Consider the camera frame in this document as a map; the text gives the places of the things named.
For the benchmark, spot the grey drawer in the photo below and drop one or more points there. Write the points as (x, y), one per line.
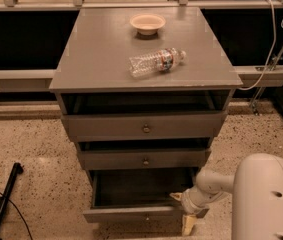
(119, 127)
(141, 159)
(138, 194)

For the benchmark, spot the grey wooden drawer cabinet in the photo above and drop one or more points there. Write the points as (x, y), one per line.
(93, 76)

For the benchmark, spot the clear plastic water bottle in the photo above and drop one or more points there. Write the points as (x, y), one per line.
(161, 61)

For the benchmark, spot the grey top drawer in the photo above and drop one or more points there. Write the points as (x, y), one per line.
(119, 127)

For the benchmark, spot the beige paper bowl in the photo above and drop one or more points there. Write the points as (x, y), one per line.
(147, 24)

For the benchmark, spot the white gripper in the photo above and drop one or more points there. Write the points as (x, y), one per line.
(190, 201)

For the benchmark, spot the grey middle drawer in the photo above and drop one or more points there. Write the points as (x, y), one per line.
(141, 159)

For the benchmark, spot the grey bottom drawer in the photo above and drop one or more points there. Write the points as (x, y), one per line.
(138, 194)

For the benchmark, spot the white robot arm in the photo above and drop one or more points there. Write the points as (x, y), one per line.
(257, 196)

